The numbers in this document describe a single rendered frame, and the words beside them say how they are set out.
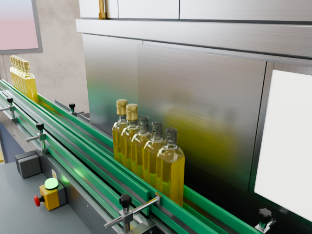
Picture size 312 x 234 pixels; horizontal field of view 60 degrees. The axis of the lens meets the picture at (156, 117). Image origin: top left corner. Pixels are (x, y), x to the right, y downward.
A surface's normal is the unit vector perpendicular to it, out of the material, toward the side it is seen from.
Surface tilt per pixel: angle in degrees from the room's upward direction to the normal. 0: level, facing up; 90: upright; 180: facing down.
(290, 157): 90
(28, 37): 90
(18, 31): 90
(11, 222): 0
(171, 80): 90
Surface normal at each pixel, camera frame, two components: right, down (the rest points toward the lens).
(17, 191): 0.00, -0.93
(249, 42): -0.77, 0.23
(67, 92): 0.42, 0.32
